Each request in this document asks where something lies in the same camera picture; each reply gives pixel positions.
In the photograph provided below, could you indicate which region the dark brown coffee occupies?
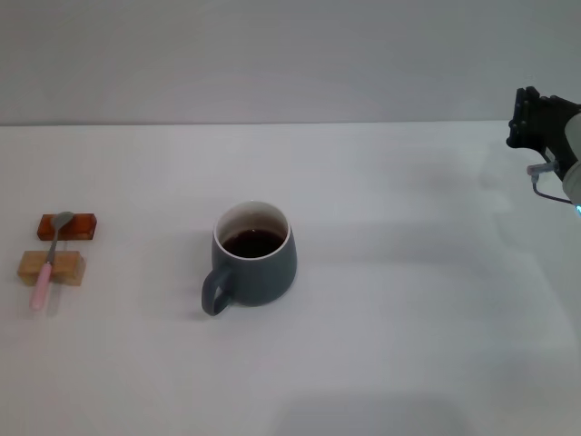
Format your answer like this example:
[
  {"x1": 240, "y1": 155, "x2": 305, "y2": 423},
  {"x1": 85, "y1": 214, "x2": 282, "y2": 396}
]
[{"x1": 220, "y1": 229, "x2": 287, "y2": 259}]

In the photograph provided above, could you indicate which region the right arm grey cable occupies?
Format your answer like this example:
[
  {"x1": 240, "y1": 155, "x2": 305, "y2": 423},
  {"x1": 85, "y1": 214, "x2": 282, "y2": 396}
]
[{"x1": 526, "y1": 161, "x2": 574, "y2": 204}]

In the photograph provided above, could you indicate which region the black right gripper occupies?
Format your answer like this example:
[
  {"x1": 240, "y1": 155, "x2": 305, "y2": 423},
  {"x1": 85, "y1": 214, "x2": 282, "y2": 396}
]
[{"x1": 507, "y1": 85, "x2": 581, "y2": 170}]

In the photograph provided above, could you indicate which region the pink handled metal spoon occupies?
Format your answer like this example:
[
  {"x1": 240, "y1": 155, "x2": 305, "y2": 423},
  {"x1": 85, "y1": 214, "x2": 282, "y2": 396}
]
[{"x1": 29, "y1": 211, "x2": 74, "y2": 311}]

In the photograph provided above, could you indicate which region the grey ceramic cup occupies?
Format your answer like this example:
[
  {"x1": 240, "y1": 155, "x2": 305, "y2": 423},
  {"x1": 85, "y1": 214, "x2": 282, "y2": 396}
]
[{"x1": 201, "y1": 200, "x2": 300, "y2": 317}]

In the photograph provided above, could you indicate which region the dark brown wooden block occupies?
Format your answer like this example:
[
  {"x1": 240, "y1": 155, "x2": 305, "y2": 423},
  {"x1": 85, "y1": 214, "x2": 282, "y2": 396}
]
[{"x1": 35, "y1": 213, "x2": 99, "y2": 242}]

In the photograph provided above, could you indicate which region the light wooden block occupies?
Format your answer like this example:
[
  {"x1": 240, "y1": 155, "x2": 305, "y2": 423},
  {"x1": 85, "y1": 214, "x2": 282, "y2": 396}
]
[{"x1": 16, "y1": 249, "x2": 86, "y2": 288}]

